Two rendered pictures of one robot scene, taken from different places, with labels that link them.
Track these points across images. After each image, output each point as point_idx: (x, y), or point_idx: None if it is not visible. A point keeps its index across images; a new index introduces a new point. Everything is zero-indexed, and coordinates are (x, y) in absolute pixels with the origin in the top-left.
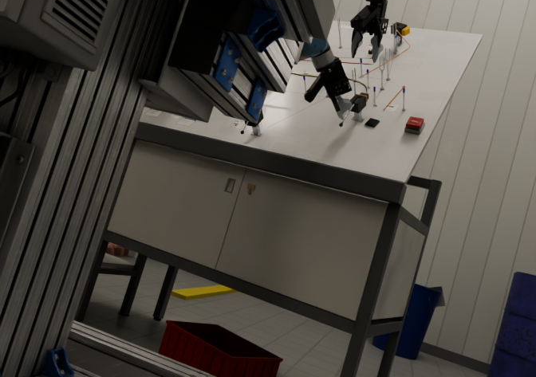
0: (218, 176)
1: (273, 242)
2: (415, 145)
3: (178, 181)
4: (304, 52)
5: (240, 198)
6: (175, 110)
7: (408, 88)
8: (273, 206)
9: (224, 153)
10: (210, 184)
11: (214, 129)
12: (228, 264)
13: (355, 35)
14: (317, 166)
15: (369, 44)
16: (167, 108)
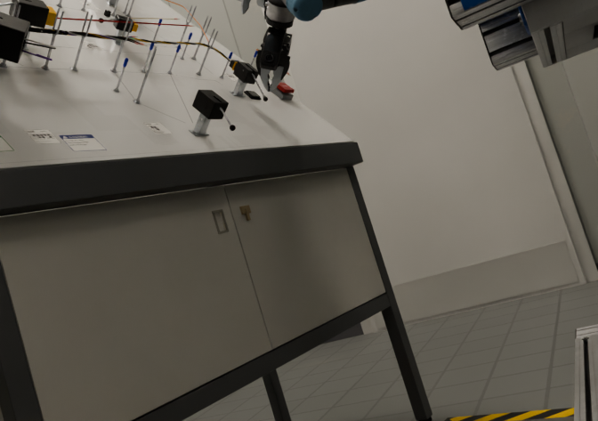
0: (198, 215)
1: (302, 264)
2: (305, 109)
3: (143, 257)
4: None
5: (241, 231)
6: (575, 51)
7: (209, 56)
8: (278, 222)
9: (206, 172)
10: (196, 233)
11: (147, 142)
12: (280, 328)
13: None
14: (302, 149)
15: (83, 3)
16: (571, 50)
